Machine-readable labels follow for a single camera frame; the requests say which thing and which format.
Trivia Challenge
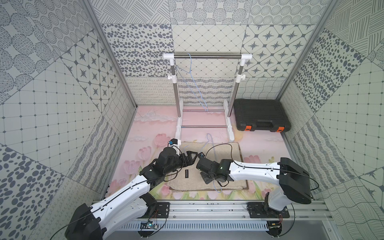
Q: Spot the brown plaid scarf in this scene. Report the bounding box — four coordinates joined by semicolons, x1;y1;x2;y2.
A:
167;142;250;193

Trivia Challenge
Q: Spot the beige wool scarf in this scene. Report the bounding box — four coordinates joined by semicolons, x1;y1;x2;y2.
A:
168;142;248;192

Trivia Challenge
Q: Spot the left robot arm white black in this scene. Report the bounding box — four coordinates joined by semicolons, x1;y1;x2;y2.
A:
65;147;203;240

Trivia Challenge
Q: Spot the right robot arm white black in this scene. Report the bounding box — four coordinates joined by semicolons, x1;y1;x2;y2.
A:
196;157;312;212

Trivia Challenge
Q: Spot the white steel clothes rack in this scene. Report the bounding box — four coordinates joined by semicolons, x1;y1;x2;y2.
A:
163;53;253;142

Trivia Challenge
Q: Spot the black plastic tool case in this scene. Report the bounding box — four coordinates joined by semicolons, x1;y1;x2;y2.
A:
234;99;292;133

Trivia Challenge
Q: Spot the green circuit board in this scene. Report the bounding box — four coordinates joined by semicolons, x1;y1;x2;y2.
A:
141;221;159;231

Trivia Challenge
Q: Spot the right black controller box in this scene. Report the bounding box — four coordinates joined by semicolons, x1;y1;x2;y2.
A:
267;221;282;238

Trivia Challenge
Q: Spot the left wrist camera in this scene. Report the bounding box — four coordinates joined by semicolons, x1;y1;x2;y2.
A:
168;138;181;148

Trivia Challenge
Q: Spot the aluminium mounting rail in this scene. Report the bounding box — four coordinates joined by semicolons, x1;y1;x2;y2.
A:
109;199;332;224

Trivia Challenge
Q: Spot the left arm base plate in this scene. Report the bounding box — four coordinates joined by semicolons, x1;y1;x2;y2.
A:
143;202;170;219

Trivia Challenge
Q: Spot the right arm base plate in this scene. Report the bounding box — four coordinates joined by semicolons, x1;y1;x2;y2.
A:
247;202;290;219

